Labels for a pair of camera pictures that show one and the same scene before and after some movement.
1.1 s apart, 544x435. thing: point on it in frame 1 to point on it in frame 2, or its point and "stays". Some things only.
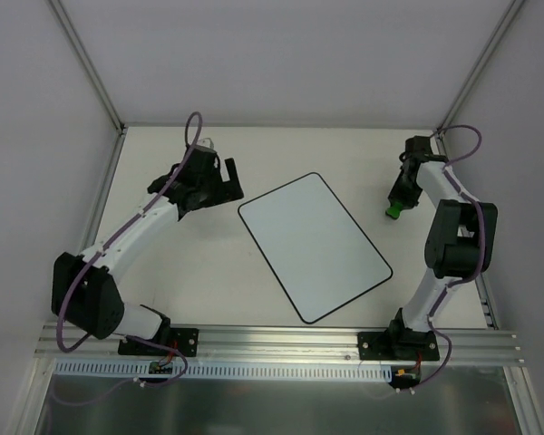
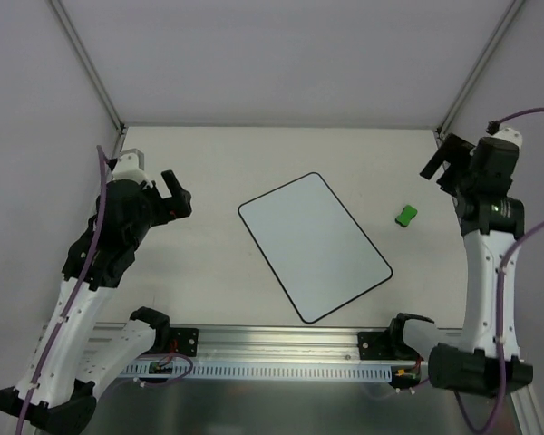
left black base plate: x=183 y=340 stays
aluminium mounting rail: x=281 y=345 stays
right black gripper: x=403 y=192 to x=451 y=169
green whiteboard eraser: x=393 y=211 to x=407 y=213
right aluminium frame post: x=500 y=29 stays
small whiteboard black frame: x=319 y=255 stays
